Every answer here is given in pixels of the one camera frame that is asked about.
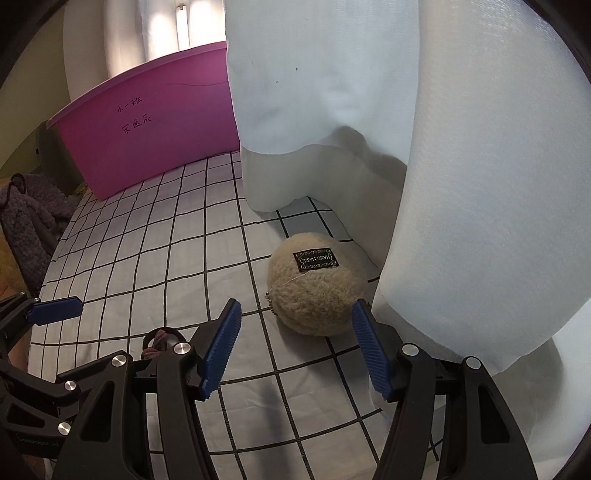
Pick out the white black checked cloth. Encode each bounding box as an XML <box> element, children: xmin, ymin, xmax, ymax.
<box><xmin>28</xmin><ymin>150</ymin><xmax>444</xmax><ymax>480</ymax></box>

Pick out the brown hair tie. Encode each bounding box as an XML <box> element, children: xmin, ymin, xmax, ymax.
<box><xmin>141</xmin><ymin>327</ymin><xmax>178</xmax><ymax>361</ymax></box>

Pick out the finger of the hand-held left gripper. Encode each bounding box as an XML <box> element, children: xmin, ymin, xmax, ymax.
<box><xmin>0</xmin><ymin>293</ymin><xmax>85</xmax><ymax>342</ymax></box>
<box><xmin>0</xmin><ymin>357</ymin><xmax>85</xmax><ymax>462</ymax></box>

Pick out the beige fluffy pouch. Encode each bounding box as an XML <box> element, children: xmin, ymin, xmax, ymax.
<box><xmin>268</xmin><ymin>232</ymin><xmax>370</xmax><ymax>337</ymax></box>

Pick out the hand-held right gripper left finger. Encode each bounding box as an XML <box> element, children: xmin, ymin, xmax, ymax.
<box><xmin>51</xmin><ymin>299</ymin><xmax>243</xmax><ymax>480</ymax></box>

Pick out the pink plastic bin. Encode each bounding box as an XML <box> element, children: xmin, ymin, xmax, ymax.
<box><xmin>47</xmin><ymin>41</ymin><xmax>241</xmax><ymax>200</ymax></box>

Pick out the white curtain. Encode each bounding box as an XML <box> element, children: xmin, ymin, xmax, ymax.
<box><xmin>225</xmin><ymin>0</ymin><xmax>591</xmax><ymax>402</ymax></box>

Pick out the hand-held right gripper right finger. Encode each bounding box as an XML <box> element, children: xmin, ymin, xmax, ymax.
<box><xmin>352</xmin><ymin>299</ymin><xmax>539</xmax><ymax>480</ymax></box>

